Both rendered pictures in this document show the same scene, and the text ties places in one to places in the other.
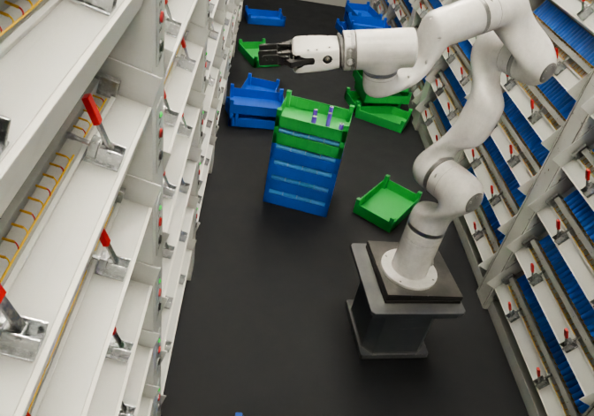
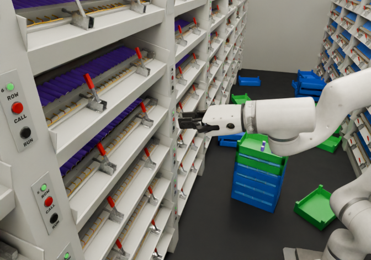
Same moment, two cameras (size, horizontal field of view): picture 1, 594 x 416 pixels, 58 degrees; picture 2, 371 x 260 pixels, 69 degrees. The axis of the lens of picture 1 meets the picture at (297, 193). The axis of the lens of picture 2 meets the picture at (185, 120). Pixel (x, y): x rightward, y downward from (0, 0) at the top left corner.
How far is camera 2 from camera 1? 0.53 m
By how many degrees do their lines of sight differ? 22
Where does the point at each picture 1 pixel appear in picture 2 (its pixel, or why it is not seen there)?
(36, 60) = not seen: outside the picture
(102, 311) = not seen: outside the picture
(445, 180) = (359, 220)
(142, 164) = (25, 232)
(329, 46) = (232, 115)
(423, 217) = (340, 247)
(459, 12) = (360, 81)
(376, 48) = (274, 116)
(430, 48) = (331, 113)
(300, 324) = not seen: outside the picture
